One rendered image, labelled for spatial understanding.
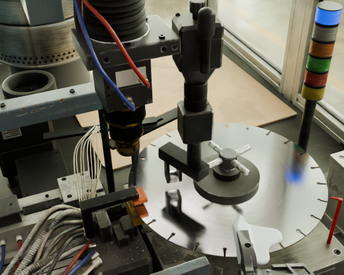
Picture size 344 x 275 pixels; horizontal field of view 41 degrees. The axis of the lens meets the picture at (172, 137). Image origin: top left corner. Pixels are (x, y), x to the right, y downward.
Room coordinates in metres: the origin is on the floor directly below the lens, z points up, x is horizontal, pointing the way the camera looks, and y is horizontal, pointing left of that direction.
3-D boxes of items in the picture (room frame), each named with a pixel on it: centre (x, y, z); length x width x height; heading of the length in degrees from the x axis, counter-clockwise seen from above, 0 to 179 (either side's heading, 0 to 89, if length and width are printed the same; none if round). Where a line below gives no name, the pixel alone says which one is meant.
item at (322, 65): (0.81, -0.29, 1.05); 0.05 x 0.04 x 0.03; 22
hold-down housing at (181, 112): (0.53, -0.03, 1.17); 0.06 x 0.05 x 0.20; 103
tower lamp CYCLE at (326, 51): (0.81, -0.29, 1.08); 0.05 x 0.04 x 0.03; 22
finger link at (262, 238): (0.40, -0.11, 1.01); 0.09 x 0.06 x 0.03; 1
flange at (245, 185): (0.58, -0.09, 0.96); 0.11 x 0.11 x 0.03
